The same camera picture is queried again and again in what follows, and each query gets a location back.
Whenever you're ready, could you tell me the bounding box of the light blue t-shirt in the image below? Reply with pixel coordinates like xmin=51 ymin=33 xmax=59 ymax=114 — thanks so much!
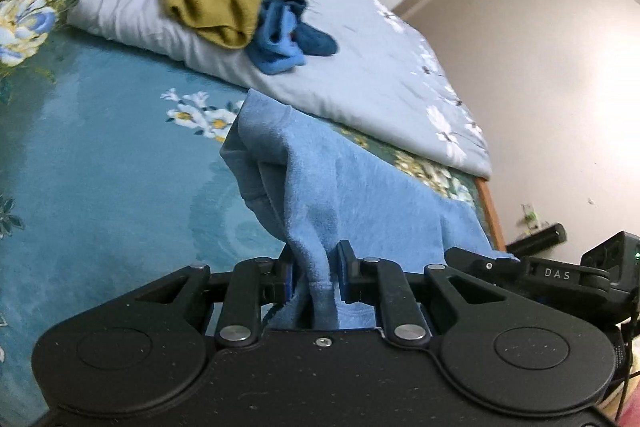
xmin=220 ymin=91 xmax=501 ymax=330

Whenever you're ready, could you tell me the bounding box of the wooden headboard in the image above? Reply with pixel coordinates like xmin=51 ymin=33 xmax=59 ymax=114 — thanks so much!
xmin=474 ymin=178 xmax=506 ymax=251

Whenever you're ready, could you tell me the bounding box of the teal floral bed sheet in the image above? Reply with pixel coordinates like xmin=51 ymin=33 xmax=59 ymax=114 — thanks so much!
xmin=0 ymin=0 xmax=490 ymax=417

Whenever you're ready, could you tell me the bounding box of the grey floral quilt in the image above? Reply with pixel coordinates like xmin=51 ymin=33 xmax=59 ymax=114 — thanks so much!
xmin=67 ymin=0 xmax=491 ymax=178

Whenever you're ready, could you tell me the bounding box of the bright blue garment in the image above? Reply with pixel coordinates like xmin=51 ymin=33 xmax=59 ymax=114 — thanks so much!
xmin=245 ymin=0 xmax=306 ymax=75

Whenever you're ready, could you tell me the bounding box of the dark teal garment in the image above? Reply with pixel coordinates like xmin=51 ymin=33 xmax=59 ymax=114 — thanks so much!
xmin=282 ymin=0 xmax=338 ymax=57

